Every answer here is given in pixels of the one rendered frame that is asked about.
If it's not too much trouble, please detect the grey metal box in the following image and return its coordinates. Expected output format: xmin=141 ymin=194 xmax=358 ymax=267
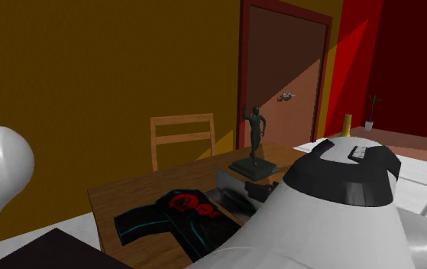
xmin=204 ymin=167 xmax=260 ymax=221

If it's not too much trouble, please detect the dark figure statue on base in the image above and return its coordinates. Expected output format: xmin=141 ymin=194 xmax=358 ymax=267
xmin=228 ymin=105 xmax=281 ymax=182

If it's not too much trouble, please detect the black cloth with red print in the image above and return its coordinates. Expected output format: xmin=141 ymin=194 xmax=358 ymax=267
xmin=113 ymin=188 xmax=245 ymax=262

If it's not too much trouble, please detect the wooden chair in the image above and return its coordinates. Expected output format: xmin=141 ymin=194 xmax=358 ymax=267
xmin=149 ymin=112 xmax=218 ymax=173

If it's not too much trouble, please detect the yellow vase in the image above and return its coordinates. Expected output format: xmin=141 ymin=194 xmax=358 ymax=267
xmin=341 ymin=113 xmax=354 ymax=138

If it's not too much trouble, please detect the wooden table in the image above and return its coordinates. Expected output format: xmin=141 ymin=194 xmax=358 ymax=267
xmin=87 ymin=141 xmax=308 ymax=269

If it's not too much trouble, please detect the potted plant in white pot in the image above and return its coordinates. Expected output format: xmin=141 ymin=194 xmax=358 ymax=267
xmin=364 ymin=94 xmax=383 ymax=132

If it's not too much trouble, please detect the dark robot stand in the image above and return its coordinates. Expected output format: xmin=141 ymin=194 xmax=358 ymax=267
xmin=0 ymin=228 xmax=134 ymax=269

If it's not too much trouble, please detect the brown door with red frame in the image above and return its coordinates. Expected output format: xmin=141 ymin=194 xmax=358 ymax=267
xmin=236 ymin=0 xmax=334 ymax=151

